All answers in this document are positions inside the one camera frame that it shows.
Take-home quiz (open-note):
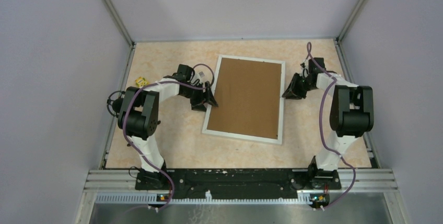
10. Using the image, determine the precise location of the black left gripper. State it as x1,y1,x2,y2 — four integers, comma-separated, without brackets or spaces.
180,81,218,112

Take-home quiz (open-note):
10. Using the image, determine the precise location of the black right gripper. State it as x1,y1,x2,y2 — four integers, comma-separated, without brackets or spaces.
282,73,316,100

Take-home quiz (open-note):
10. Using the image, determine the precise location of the brown frame backing board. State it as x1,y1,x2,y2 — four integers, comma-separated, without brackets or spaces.
207,57,283,140

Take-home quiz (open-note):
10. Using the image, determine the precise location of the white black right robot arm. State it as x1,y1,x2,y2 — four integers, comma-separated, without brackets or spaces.
282,58,374,190

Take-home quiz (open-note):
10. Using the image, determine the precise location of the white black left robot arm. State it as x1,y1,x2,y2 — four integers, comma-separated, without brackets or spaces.
107,64,218,189

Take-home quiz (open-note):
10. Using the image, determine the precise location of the yellow small block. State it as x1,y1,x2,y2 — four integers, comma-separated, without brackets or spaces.
134,77,149,88

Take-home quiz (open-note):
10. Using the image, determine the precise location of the black microphone on tripod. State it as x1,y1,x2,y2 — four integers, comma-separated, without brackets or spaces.
107,91,125,117

